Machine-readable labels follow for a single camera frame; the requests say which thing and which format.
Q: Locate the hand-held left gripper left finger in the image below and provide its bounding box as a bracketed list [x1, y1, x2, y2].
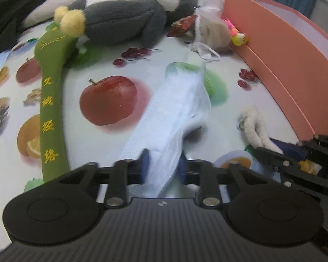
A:
[57, 149, 151, 208]

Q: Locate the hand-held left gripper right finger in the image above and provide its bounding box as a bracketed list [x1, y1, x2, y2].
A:
[178, 153, 265, 208]

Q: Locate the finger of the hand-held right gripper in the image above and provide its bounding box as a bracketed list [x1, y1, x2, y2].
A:
[253, 147, 328, 195]
[270, 134, 328, 161]

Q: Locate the white plush keychain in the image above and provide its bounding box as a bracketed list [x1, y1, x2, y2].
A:
[238, 106, 321, 176]

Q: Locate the blue face mask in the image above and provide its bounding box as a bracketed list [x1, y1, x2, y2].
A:
[120, 63, 212, 197]

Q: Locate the pink cardboard box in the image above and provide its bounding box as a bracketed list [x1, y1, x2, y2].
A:
[224, 0, 328, 142]

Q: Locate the pink yellow small toy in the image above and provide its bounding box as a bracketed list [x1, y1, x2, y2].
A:
[223, 18, 250, 47]

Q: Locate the white plastic bag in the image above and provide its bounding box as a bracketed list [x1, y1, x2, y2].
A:
[190, 0, 233, 62]

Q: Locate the red snack packet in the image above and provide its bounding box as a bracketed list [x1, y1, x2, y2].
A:
[167, 15, 199, 37]

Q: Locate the green fabric massage hammer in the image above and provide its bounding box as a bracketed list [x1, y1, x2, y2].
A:
[34, 27, 78, 183]

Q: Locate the fruit printed mat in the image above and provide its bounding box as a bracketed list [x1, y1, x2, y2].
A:
[0, 0, 315, 252]

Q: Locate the grey white penguin plush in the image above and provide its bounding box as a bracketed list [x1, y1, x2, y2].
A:
[54, 0, 199, 48]

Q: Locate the grey duvet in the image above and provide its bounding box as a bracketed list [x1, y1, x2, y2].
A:
[22, 0, 244, 29]

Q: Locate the black clothing pile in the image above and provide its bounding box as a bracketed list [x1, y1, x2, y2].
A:
[0, 0, 63, 60]

